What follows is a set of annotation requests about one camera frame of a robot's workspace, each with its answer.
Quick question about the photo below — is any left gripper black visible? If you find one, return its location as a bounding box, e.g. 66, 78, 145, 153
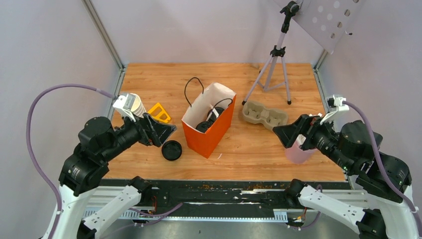
102, 107, 178, 161

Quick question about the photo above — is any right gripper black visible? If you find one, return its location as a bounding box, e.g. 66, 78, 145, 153
271, 110, 354, 171

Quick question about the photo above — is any black coffee cup lid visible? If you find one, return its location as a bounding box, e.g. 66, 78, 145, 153
196, 120, 214, 133

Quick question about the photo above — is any orange paper bag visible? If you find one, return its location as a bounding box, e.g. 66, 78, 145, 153
182, 77, 236, 158

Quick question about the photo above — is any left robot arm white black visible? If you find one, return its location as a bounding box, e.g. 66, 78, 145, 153
43, 113, 177, 239

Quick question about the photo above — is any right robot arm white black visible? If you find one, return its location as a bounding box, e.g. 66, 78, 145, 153
273, 115, 422, 239

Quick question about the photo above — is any yellow triangular plastic piece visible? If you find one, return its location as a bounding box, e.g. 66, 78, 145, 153
147, 103, 171, 123

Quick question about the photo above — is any pink holder with white straws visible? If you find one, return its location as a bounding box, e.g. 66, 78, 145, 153
285, 134, 317, 164

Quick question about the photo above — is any stack of white paper cups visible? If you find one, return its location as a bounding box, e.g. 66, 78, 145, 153
126, 93, 146, 118

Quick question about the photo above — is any brown cardboard cup carrier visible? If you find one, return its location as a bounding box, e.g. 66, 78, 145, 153
242, 101, 289, 130

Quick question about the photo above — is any perforated grey metal panel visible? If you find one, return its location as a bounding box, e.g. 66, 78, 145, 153
275, 0, 365, 54

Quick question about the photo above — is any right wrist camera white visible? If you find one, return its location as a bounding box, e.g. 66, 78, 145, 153
320, 95, 349, 125

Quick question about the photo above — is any silver camera tripod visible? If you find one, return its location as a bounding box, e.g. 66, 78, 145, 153
241, 0, 303, 106

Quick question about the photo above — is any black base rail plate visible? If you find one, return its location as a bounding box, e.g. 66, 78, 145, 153
96, 178, 352, 220

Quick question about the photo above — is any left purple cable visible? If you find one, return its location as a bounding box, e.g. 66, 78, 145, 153
26, 84, 116, 239

